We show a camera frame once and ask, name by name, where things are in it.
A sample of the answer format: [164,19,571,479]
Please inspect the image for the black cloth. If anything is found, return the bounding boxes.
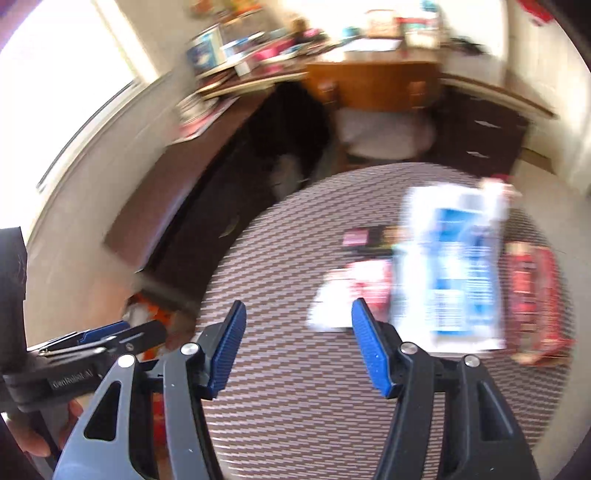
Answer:
[252,83,333,185]

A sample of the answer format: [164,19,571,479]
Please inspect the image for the dark foil packet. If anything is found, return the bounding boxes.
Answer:
[343,225,407,254]

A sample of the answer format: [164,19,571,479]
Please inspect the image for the brown patterned woven tablecloth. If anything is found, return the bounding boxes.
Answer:
[196,162,578,480]

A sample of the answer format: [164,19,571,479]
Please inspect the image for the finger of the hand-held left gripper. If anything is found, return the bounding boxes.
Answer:
[92,320,168,358]
[28,322,131,354]

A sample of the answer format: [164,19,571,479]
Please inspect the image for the window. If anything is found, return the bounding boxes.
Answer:
[0,0,158,195]

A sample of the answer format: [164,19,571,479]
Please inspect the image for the pink magazine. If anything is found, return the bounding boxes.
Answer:
[178,95,238,141]

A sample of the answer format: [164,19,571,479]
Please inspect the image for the white paper piece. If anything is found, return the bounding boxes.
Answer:
[308,270,357,333]

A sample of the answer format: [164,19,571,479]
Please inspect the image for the blue box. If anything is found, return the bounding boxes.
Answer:
[187,25,227,75]

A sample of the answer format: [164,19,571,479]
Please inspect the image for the small white red packet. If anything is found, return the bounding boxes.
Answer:
[478,174,520,204]

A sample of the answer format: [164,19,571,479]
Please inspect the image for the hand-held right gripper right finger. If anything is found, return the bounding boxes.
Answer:
[351,298,541,480]

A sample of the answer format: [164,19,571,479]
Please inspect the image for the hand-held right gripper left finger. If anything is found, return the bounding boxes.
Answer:
[53,300,247,480]

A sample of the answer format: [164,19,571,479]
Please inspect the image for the pink case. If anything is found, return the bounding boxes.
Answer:
[259,39,301,62]

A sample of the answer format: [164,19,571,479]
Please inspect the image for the light blue white packet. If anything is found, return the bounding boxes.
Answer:
[390,185,509,352]

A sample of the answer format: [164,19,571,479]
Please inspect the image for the dark brown desk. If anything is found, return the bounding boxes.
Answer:
[104,69,333,301]

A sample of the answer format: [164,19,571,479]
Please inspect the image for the wooden chair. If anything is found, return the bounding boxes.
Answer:
[305,62,444,171]

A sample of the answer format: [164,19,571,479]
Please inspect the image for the grey seat cushion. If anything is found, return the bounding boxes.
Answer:
[335,111,437,160]

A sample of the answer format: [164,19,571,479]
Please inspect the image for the person's dark clothing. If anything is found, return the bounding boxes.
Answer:
[0,225,29,358]

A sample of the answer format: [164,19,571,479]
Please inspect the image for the red white snack packet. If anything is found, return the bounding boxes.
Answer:
[344,261,397,319]

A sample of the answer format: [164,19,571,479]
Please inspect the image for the red wall hanging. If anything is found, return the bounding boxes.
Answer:
[515,0,555,26]

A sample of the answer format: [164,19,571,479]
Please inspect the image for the dark brown drawer unit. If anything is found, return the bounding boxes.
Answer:
[434,88,529,176]

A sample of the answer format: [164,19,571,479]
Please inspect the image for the white paper sheet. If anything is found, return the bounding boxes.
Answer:
[344,38,402,52]

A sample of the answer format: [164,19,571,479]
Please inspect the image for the person's left hand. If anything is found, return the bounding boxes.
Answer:
[4,399,85,459]

